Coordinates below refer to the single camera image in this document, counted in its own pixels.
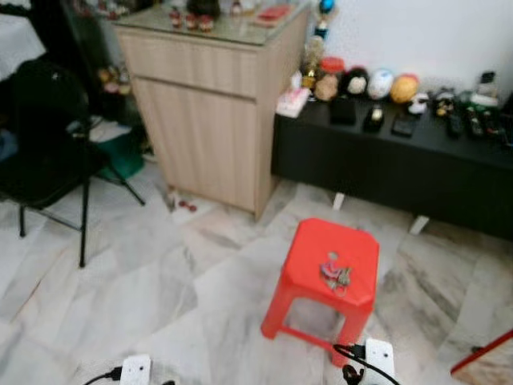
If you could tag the small black white figure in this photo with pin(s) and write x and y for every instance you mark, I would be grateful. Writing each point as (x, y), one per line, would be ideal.
(444, 103)

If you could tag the small red figurine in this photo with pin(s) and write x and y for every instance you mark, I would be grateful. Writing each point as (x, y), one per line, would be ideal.
(176, 19)
(192, 22)
(208, 23)

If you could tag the small gold trophy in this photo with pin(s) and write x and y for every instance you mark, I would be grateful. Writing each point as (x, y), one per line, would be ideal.
(313, 64)

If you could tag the red edged wooden board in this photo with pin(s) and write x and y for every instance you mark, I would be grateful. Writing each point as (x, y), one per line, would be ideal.
(489, 365)

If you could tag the pink white tissue pack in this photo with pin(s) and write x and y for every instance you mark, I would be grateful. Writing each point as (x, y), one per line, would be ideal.
(293, 103)

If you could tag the small white panda toy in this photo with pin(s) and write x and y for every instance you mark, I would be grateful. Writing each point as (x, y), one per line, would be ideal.
(418, 103)

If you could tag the yellow round plush toy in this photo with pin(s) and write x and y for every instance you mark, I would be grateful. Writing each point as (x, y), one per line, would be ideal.
(405, 88)

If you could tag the small brown dumbbell toy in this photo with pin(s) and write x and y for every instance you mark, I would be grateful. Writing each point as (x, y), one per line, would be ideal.
(187, 206)

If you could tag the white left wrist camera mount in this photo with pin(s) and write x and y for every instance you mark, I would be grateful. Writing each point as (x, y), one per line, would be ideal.
(135, 371)

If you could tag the black phone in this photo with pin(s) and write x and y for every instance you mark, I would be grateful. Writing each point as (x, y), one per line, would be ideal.
(403, 126)

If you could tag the black remote control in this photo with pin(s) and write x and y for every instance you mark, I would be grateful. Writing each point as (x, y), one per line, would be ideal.
(494, 127)
(474, 123)
(454, 124)

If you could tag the red plastic stool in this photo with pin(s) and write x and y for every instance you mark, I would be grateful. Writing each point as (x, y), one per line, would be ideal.
(321, 241)

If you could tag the red flat box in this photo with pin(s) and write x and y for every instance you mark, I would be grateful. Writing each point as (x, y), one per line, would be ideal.
(274, 13)

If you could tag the black low console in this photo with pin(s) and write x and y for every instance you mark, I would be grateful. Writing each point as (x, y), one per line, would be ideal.
(385, 164)

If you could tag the green bin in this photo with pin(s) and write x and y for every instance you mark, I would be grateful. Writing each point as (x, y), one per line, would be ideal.
(124, 156)

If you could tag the black tape dispenser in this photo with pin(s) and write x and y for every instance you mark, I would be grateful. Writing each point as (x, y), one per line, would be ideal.
(373, 119)

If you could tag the key bunch with pink charm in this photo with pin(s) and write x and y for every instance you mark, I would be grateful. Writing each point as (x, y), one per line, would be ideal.
(334, 273)

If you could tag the white round plush toy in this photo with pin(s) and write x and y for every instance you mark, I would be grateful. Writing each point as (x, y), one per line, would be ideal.
(381, 84)

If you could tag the dark shelf unit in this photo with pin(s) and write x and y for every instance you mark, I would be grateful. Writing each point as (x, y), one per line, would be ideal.
(84, 48)

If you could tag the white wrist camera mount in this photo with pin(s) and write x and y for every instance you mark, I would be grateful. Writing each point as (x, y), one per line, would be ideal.
(380, 362)
(135, 371)

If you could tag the green box with items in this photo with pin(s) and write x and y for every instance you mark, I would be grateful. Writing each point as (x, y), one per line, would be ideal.
(486, 92)

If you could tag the blue ornament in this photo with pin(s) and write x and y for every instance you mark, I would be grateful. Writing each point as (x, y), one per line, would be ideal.
(325, 12)

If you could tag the clear jar with red lid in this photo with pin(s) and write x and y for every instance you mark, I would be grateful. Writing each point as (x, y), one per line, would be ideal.
(329, 80)

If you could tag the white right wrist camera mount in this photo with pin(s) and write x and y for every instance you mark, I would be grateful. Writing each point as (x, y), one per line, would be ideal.
(380, 362)

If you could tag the black wallet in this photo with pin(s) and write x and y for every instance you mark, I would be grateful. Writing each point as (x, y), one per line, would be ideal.
(343, 111)

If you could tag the black round plush toy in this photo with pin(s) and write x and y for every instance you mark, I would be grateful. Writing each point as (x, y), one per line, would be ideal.
(355, 83)

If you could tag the light wooden cabinet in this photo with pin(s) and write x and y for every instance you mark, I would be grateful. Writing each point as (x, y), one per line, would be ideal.
(200, 120)

